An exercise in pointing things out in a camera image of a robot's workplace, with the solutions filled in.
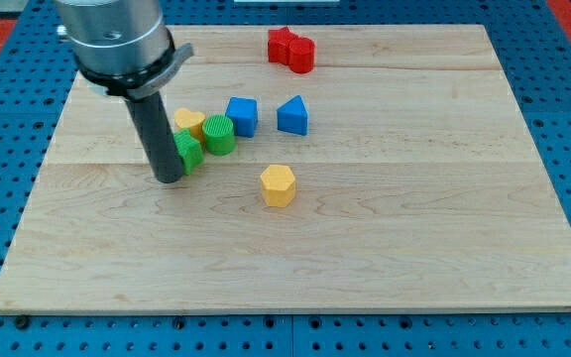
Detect yellow heart block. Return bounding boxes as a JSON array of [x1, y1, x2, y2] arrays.
[[173, 108, 206, 144]]

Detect red star block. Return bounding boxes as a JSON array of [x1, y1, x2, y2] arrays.
[[268, 27, 298, 65]]

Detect green circle block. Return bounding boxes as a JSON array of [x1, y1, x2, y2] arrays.
[[202, 115, 236, 156]]

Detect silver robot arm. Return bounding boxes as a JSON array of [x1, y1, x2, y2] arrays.
[[55, 0, 193, 183]]

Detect yellow hexagon block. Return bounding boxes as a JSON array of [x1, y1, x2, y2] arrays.
[[260, 165, 296, 207]]

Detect blue cube block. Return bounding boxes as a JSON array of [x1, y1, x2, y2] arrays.
[[225, 97, 258, 138]]

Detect red circle block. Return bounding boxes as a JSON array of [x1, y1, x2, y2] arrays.
[[288, 38, 315, 74]]

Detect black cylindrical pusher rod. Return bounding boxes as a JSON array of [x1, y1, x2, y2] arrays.
[[126, 92, 184, 183]]

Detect green star block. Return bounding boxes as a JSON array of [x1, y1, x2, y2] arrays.
[[172, 129, 204, 176]]

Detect wooden board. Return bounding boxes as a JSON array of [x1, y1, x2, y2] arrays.
[[0, 25, 571, 315]]

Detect blue triangle block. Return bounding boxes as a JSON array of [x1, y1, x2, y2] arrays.
[[277, 95, 308, 136]]

